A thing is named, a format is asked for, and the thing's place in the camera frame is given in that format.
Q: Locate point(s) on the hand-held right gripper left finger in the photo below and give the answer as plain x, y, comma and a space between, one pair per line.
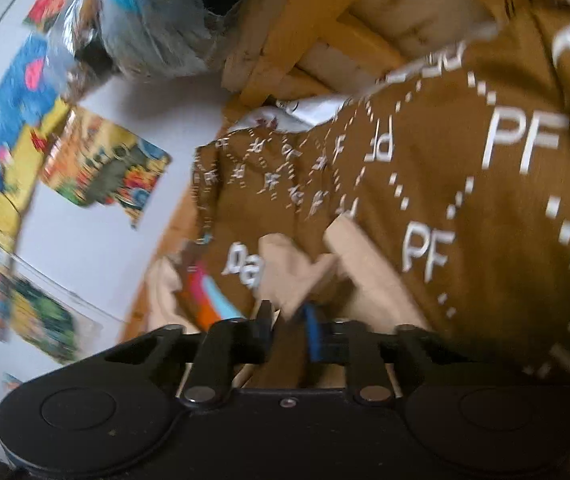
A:
265, 331

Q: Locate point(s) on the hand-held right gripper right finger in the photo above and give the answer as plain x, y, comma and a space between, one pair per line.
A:
312, 336

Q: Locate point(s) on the brown printed cloth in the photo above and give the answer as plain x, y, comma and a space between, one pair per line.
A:
490, 200

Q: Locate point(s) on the white cloth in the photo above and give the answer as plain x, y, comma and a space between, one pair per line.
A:
310, 107

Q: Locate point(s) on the clear plastic bag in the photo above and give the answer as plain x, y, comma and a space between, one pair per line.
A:
155, 25

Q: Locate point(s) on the yellow colourful wall poster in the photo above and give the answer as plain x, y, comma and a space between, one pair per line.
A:
105, 165

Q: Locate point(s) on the blue and yellow wall poster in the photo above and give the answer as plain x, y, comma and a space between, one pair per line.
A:
10, 125

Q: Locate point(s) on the small red wall poster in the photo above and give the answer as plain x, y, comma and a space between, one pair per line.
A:
50, 2

